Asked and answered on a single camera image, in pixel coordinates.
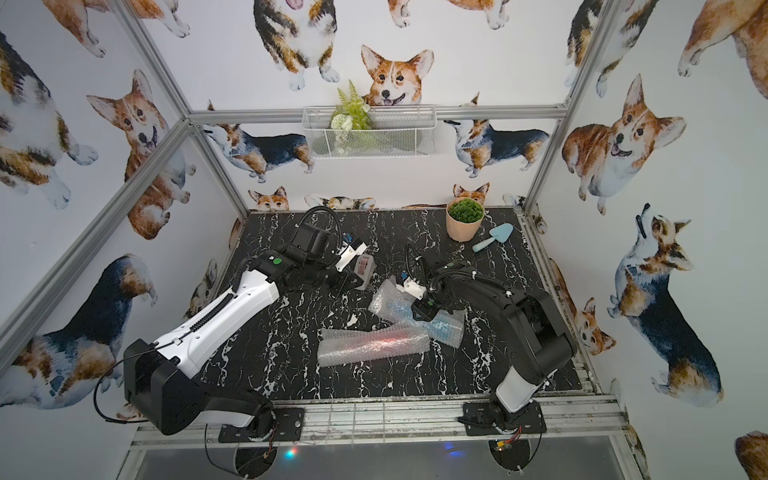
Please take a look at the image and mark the grey tape dispenser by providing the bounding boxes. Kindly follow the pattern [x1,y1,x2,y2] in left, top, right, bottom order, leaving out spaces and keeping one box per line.
[354,254,376,291]

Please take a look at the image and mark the bubble wrap sheet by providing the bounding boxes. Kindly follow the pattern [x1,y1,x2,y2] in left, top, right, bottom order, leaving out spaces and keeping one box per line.
[317,324,431,368]
[368,276,466,348]

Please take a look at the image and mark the red wine bottle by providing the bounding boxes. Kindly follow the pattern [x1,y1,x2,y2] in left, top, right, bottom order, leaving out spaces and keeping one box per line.
[348,336,423,359]

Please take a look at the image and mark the blue wine bottle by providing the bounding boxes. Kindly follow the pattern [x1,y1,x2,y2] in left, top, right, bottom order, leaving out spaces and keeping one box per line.
[397,305,466,342]

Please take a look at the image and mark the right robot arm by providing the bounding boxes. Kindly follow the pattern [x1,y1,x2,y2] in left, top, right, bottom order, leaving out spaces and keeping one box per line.
[411,263,577,431]

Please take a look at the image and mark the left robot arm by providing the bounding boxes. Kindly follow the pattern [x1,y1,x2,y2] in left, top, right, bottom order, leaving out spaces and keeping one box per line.
[123,225,367,439]

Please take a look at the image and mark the potted green plant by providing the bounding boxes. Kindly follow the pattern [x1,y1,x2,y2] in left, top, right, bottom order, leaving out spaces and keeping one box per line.
[446,198,485,242]

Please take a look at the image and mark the teal garden trowel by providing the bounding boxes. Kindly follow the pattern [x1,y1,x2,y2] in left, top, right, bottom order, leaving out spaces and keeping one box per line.
[472,223,514,253]

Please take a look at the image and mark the artificial fern with flower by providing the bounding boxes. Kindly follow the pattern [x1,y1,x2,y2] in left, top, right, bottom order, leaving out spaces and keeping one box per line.
[330,81,373,155]

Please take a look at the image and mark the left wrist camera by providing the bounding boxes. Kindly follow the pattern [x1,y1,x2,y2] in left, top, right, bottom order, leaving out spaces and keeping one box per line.
[335,238,367,272]

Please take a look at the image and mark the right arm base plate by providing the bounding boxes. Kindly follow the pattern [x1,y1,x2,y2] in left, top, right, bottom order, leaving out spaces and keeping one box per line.
[457,401,547,436]

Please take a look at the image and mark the aluminium front rail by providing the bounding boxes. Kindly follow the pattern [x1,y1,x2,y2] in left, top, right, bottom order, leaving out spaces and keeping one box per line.
[130,395,628,451]

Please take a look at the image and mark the white wire wall basket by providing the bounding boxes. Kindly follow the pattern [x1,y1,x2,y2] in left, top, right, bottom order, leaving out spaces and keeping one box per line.
[302,106,437,159]

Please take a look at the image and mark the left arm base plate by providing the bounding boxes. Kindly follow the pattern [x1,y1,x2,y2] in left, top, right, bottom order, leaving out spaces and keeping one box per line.
[218,407,306,444]

